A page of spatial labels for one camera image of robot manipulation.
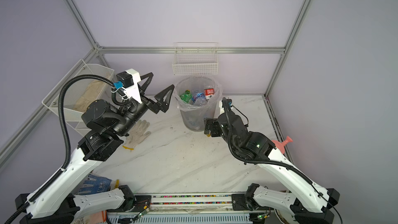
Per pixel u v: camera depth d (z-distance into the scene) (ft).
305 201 1.28
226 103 1.85
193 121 3.04
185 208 2.40
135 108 1.43
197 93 3.05
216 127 1.83
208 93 2.96
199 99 2.70
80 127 2.52
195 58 3.08
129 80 1.22
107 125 1.24
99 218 2.27
